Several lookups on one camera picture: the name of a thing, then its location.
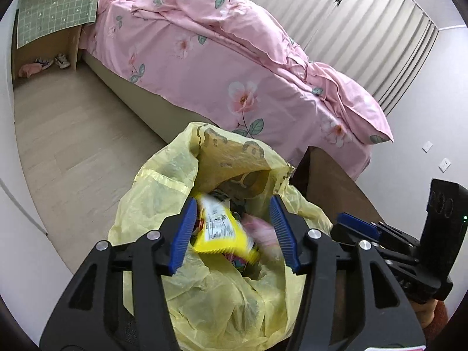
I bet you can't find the bed with pink floral sheet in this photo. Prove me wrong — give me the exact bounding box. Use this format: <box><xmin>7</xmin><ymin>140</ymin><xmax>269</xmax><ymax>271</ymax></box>
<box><xmin>78</xmin><ymin>0</ymin><xmax>395</xmax><ymax>181</ymax></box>

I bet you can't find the wooden bedside table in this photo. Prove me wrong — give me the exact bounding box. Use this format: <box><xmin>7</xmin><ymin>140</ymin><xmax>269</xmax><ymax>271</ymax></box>
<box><xmin>11</xmin><ymin>22</ymin><xmax>87</xmax><ymax>89</ymax></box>

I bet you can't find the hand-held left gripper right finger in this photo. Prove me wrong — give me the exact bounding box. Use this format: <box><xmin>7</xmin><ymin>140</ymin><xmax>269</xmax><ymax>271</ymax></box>
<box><xmin>270</xmin><ymin>195</ymin><xmax>426</xmax><ymax>351</ymax></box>

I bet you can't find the pink slipper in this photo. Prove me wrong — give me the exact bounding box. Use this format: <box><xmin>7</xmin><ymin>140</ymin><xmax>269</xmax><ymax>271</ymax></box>
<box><xmin>18</xmin><ymin>62</ymin><xmax>43</xmax><ymax>78</ymax></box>

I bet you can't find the person's right forearm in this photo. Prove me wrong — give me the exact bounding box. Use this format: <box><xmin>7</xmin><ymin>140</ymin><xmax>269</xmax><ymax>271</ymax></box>
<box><xmin>432</xmin><ymin>300</ymin><xmax>455</xmax><ymax>337</ymax></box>

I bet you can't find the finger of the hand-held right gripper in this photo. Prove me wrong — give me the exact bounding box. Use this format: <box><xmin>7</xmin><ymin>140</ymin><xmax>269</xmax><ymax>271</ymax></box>
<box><xmin>330</xmin><ymin>224</ymin><xmax>417</xmax><ymax>264</ymax></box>
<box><xmin>336</xmin><ymin>213</ymin><xmax>421</xmax><ymax>245</ymax></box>

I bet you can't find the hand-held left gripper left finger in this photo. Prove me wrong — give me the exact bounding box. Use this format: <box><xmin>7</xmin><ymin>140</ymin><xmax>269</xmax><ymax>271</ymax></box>
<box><xmin>38</xmin><ymin>197</ymin><xmax>198</xmax><ymax>351</ymax></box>

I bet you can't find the small pink white packet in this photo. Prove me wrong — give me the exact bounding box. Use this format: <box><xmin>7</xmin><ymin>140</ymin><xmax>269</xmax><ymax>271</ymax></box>
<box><xmin>241</xmin><ymin>215</ymin><xmax>283</xmax><ymax>257</ymax></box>

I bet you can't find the green checked cloth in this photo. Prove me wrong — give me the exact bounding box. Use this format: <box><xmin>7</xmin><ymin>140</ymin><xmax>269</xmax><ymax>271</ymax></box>
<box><xmin>18</xmin><ymin>0</ymin><xmax>112</xmax><ymax>49</ymax></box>

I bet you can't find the wide yellow red snack packet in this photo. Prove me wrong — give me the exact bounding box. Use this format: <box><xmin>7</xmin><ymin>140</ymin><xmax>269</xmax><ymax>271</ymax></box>
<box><xmin>194</xmin><ymin>193</ymin><xmax>261</xmax><ymax>264</ymax></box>

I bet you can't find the yellow plastic bag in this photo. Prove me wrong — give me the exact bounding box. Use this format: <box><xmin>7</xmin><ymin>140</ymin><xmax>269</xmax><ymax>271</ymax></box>
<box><xmin>108</xmin><ymin>121</ymin><xmax>333</xmax><ymax>351</ymax></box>

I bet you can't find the cream pleated curtain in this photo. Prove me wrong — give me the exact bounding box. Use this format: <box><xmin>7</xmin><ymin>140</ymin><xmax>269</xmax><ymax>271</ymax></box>
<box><xmin>223</xmin><ymin>0</ymin><xmax>439</xmax><ymax>115</ymax></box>

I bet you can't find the pink floral duvet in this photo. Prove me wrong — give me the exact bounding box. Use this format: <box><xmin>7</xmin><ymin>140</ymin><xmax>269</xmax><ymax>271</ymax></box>
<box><xmin>132</xmin><ymin>0</ymin><xmax>395</xmax><ymax>144</ymax></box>

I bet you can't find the person's right hand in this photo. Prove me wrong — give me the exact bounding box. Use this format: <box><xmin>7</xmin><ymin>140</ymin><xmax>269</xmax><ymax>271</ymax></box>
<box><xmin>409</xmin><ymin>298</ymin><xmax>439</xmax><ymax>331</ymax></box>

